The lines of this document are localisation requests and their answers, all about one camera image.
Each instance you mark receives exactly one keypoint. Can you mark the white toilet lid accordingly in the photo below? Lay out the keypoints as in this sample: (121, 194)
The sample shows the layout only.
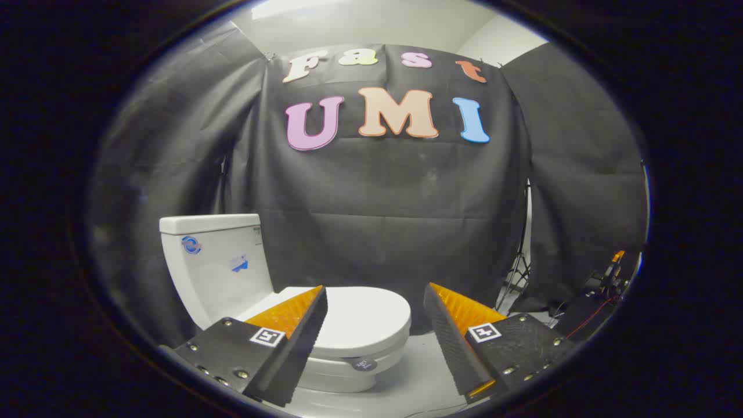
(365, 316)

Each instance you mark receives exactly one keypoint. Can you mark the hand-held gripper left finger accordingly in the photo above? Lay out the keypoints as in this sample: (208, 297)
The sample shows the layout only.
(302, 342)

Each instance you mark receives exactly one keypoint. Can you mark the white ceramic toilet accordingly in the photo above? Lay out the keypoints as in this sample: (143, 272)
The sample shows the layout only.
(215, 261)

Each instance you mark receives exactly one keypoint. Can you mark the black backdrop cloth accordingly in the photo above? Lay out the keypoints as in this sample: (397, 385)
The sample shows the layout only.
(395, 191)

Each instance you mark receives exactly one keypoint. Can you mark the black equipment with orange part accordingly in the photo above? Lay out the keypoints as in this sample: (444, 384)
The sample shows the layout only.
(609, 273)

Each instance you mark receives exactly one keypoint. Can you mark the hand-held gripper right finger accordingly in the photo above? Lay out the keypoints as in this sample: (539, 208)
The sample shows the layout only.
(444, 331)

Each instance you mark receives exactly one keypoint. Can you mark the black tripod stand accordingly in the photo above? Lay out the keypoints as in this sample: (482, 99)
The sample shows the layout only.
(520, 264)

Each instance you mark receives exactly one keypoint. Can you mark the white toilet seat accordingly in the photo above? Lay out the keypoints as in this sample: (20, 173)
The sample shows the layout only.
(371, 357)

